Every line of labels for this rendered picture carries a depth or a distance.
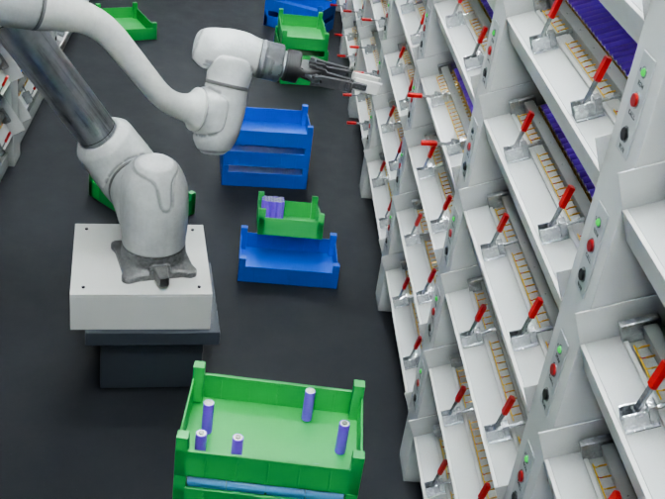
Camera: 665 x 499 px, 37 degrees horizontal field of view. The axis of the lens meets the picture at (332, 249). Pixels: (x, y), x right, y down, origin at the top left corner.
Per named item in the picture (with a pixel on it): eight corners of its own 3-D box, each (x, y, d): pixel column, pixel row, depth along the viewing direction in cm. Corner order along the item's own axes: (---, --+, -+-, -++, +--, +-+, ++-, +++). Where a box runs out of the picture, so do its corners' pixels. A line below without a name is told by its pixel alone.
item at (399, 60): (407, 147, 277) (396, 102, 270) (387, 67, 329) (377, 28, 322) (478, 128, 275) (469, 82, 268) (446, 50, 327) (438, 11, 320)
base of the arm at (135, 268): (126, 293, 233) (126, 273, 230) (110, 245, 250) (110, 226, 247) (202, 286, 239) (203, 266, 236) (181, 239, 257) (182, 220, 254)
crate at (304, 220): (255, 214, 334) (258, 190, 332) (316, 219, 336) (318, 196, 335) (256, 234, 305) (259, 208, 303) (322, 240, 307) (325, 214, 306)
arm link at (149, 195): (133, 263, 234) (134, 180, 223) (108, 226, 247) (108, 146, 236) (197, 251, 241) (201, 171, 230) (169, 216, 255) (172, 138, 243)
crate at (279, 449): (173, 474, 160) (175, 438, 156) (192, 395, 178) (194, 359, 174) (357, 496, 162) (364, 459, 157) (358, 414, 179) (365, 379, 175)
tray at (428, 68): (459, 207, 207) (450, 167, 202) (424, 94, 259) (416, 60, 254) (555, 182, 205) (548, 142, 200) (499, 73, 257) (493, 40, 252)
